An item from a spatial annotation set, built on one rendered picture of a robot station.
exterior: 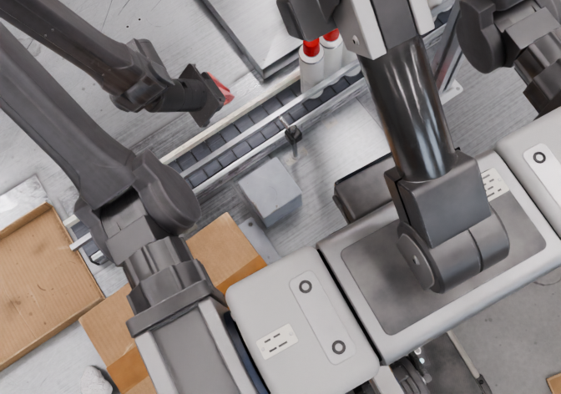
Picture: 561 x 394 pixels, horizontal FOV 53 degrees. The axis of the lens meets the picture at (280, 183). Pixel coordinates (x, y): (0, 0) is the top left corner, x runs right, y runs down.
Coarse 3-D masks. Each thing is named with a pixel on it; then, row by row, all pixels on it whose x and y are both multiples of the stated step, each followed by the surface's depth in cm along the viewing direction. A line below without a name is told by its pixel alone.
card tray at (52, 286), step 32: (32, 224) 128; (0, 256) 127; (32, 256) 126; (64, 256) 126; (0, 288) 124; (32, 288) 124; (64, 288) 123; (96, 288) 123; (0, 320) 122; (32, 320) 122; (64, 320) 118; (0, 352) 120
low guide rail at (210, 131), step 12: (276, 84) 127; (288, 84) 128; (264, 96) 126; (240, 108) 125; (252, 108) 127; (228, 120) 125; (204, 132) 124; (216, 132) 126; (192, 144) 124; (168, 156) 123; (72, 216) 120
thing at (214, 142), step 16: (448, 16) 133; (352, 80) 130; (288, 96) 129; (256, 112) 129; (272, 112) 128; (288, 112) 128; (304, 112) 128; (224, 128) 128; (240, 128) 128; (272, 128) 127; (208, 144) 127; (224, 144) 127; (240, 144) 126; (256, 144) 126; (176, 160) 126; (192, 160) 126; (224, 160) 125; (192, 176) 125; (208, 176) 125; (80, 224) 123
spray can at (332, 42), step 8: (336, 32) 111; (320, 40) 115; (328, 40) 113; (336, 40) 114; (328, 48) 115; (336, 48) 115; (328, 56) 117; (336, 56) 118; (328, 64) 121; (336, 64) 121; (328, 72) 124; (336, 80) 128
